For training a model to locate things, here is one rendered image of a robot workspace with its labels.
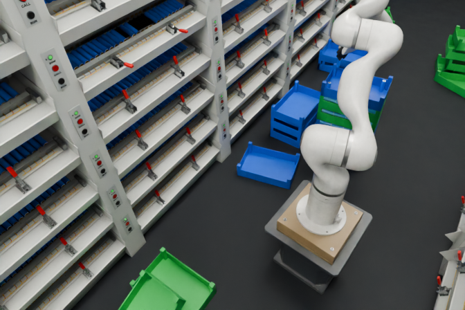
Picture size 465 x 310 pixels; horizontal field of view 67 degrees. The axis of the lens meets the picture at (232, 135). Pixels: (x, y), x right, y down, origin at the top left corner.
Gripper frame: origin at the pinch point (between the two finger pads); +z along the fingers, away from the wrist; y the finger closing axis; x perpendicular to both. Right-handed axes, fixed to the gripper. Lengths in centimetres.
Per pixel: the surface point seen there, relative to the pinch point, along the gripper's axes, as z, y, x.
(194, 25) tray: -24, -73, 25
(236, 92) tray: 34, -45, 18
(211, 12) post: -24, -63, 29
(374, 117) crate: 6.0, -1.8, -34.9
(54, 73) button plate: -45, -126, 7
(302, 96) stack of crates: 44.8, -2.7, 3.5
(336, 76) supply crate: 14.8, 2.1, -4.0
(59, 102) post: -37, -128, 3
